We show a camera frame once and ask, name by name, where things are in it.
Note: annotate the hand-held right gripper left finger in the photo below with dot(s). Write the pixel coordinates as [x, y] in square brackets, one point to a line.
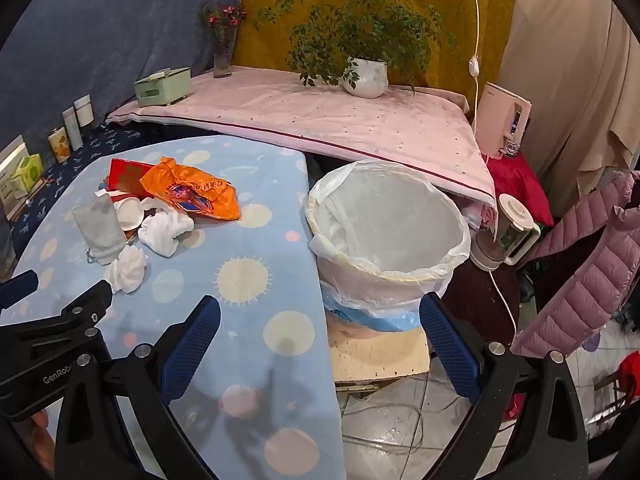
[192, 345]

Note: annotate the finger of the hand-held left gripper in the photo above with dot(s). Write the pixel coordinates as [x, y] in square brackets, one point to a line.
[85, 305]
[17, 287]

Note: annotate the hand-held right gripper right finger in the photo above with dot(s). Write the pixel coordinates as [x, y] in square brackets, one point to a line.
[450, 345]

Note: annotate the small white tissue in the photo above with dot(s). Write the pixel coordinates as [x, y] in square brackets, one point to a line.
[127, 270]

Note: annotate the grey cloth pouch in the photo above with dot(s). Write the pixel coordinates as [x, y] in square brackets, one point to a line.
[100, 230]

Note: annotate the red and white paper cup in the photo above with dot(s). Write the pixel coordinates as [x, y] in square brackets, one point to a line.
[129, 215]

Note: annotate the large white tissue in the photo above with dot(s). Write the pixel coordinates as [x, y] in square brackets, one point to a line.
[165, 230]

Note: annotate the trash bin with white liner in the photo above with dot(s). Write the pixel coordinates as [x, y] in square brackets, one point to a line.
[390, 240]

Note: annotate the red packet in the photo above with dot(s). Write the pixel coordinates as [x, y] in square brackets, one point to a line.
[125, 175]

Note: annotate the orange plastic bag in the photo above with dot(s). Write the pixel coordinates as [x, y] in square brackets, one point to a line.
[200, 192]

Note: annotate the person's left hand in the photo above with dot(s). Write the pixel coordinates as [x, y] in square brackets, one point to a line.
[41, 425]

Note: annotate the light blue spotted cloth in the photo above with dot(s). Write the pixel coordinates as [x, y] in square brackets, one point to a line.
[240, 320]

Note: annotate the wooden stool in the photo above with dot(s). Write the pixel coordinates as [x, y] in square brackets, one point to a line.
[380, 355]

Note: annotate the white cardboard box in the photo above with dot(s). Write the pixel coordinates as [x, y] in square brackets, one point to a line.
[10, 175]

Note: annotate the green tissue pack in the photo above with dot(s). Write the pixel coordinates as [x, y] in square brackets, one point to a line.
[27, 172]

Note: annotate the white electric kettle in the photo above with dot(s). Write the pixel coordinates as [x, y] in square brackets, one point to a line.
[507, 232]

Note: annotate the navy patterned cloth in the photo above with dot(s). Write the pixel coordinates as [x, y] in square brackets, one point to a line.
[75, 165]

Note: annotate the yellow printed can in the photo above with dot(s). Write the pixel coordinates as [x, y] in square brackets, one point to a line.
[59, 146]

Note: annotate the pink down jacket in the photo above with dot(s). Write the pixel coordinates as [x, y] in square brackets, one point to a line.
[585, 280]

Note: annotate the tall white bottle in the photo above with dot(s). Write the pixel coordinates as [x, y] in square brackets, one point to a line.
[73, 130]

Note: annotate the red cloth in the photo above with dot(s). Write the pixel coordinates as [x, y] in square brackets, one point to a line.
[520, 185]

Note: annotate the white round jar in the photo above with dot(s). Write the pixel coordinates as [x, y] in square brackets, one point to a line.
[84, 112]

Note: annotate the white water dispenser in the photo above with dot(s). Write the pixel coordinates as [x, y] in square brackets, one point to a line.
[497, 120]

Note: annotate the green tissue box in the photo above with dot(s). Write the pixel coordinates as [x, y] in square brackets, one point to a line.
[162, 87]

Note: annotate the pink table cloth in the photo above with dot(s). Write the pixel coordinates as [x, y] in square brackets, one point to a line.
[310, 115]

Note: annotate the blue-grey backdrop cloth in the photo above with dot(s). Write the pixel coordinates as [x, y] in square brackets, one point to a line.
[110, 35]

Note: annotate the potted green plant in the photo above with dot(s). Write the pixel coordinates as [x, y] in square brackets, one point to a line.
[367, 77]

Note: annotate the beige curtain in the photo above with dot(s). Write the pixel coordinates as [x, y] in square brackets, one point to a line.
[565, 85]

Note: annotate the glass vase with red flowers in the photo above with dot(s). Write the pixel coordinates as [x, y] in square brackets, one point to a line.
[223, 55]

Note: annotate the yellow backdrop cloth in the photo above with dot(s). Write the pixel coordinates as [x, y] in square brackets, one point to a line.
[265, 40]

